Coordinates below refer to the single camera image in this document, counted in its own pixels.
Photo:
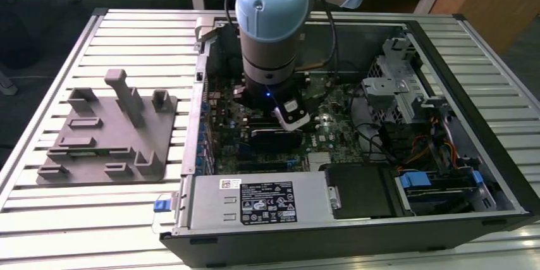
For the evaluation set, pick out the blue bay tab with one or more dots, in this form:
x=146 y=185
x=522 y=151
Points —
x=477 y=179

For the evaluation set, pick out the green motherboard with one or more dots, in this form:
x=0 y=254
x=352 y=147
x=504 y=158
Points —
x=337 y=115

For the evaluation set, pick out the silver chipset heat sink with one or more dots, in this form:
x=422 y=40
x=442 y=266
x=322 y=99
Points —
x=318 y=161

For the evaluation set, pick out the silver power supply unit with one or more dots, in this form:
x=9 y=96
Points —
x=210 y=200

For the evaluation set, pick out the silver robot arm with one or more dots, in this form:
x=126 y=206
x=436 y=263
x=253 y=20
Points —
x=269 y=14

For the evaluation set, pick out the silver drive cage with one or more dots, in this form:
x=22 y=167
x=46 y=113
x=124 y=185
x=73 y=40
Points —
x=381 y=88

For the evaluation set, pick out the grey parts rack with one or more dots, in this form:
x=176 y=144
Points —
x=109 y=131

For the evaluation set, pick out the black graphics card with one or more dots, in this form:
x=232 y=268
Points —
x=269 y=141

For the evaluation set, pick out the blue disk carrier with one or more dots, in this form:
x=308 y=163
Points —
x=414 y=181

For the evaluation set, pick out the wooden cabinet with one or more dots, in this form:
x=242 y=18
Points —
x=497 y=4

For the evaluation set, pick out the black PC case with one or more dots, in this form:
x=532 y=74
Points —
x=294 y=248

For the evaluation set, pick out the blue case latch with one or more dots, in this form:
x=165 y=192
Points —
x=160 y=206

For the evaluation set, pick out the black expansion slot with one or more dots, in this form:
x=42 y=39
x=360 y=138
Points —
x=257 y=166

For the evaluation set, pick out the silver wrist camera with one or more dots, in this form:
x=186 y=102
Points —
x=293 y=118

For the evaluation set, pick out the silver disk bay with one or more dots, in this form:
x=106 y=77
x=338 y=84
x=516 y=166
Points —
x=485 y=200

